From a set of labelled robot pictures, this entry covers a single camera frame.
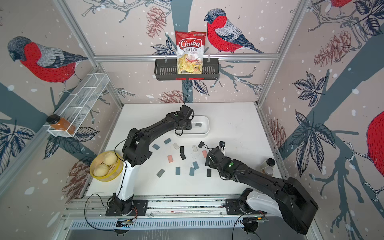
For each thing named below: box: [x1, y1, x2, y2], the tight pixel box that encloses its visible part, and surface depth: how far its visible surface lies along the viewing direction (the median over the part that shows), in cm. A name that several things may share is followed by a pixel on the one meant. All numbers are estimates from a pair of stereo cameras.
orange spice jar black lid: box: [46, 114, 77, 135], surface depth 63 cm
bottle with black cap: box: [261, 158, 276, 169], surface depth 81 cm
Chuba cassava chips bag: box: [175, 30, 207, 75], surface depth 87 cm
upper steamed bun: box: [104, 152, 118, 166], surface depth 87 cm
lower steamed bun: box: [93, 164, 110, 177], surface depth 83 cm
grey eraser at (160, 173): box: [156, 168, 166, 178], surface depth 87 cm
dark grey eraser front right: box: [206, 168, 212, 177], surface depth 87 cm
